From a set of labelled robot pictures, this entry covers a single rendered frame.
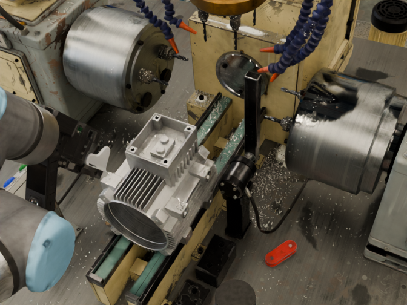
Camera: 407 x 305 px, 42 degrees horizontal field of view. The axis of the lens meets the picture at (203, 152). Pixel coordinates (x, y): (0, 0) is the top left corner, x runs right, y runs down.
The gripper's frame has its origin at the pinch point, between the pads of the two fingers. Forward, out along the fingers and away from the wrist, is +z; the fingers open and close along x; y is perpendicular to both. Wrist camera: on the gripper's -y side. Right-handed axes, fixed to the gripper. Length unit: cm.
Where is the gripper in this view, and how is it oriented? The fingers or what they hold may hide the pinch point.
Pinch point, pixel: (92, 172)
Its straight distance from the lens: 102.9
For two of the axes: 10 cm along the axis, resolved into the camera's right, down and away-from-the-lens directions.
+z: 2.9, 2.1, 9.3
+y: 3.8, -9.2, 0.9
